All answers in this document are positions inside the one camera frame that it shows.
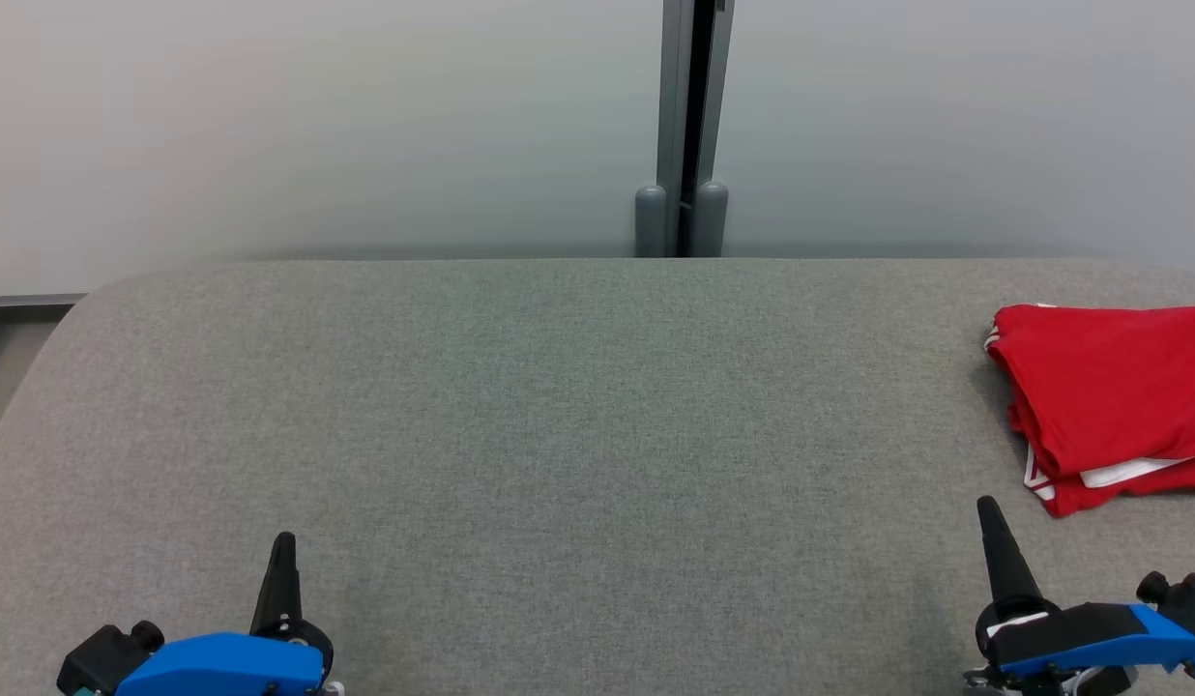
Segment grey partition post with feet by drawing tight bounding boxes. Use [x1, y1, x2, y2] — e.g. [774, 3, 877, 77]
[634, 0, 736, 259]

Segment grey partition base rail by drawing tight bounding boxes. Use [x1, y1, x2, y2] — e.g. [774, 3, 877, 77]
[0, 293, 87, 335]

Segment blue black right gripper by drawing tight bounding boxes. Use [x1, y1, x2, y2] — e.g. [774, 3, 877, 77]
[965, 496, 1195, 696]

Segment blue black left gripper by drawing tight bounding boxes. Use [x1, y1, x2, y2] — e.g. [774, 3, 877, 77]
[114, 531, 335, 696]

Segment red shorts with white stripe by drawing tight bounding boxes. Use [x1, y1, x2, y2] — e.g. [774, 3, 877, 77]
[1023, 447, 1195, 519]

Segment red white basketball jersey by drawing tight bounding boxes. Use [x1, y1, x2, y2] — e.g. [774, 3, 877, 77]
[984, 304, 1195, 481]

